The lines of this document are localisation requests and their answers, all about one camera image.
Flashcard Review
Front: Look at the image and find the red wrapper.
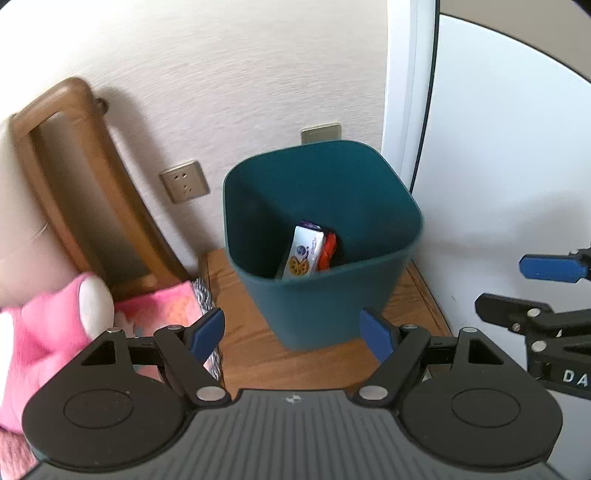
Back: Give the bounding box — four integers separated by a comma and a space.
318, 233, 339, 270

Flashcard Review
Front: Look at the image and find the beige wall switch plate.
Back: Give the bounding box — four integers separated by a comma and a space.
300, 122, 342, 145

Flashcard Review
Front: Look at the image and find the teal plastic trash bin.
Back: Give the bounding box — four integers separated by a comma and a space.
223, 140, 424, 350

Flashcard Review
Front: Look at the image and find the white door frame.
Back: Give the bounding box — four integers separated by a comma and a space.
380, 0, 440, 195

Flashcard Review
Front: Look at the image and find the pink blanket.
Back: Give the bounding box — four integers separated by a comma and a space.
0, 281, 223, 480

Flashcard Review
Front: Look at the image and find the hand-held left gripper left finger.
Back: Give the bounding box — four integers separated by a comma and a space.
81, 307, 232, 408

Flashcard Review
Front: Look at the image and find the wooden nightstand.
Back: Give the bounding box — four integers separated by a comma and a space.
198, 248, 455, 393

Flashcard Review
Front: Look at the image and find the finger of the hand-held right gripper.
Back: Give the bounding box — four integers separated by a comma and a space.
519, 247, 591, 284
475, 292, 591, 352

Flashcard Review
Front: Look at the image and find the beige padded headboard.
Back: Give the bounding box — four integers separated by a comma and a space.
0, 115, 89, 311

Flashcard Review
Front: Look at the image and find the wooden headboard frame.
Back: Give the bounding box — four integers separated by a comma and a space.
11, 77, 193, 301

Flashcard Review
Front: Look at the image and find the white snack packet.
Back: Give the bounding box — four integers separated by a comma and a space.
276, 221, 327, 280

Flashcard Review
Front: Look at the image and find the pink plush toy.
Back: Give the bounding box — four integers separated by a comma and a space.
0, 272, 116, 433

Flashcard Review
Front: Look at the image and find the black and white patterned cloth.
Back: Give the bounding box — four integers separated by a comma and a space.
191, 277, 225, 385

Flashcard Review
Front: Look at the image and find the white door panel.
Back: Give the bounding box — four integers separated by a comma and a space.
409, 13, 591, 416

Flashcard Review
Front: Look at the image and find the beige wall socket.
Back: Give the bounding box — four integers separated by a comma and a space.
159, 160, 211, 204

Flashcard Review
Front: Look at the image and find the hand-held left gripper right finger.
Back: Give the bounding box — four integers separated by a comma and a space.
355, 308, 509, 408

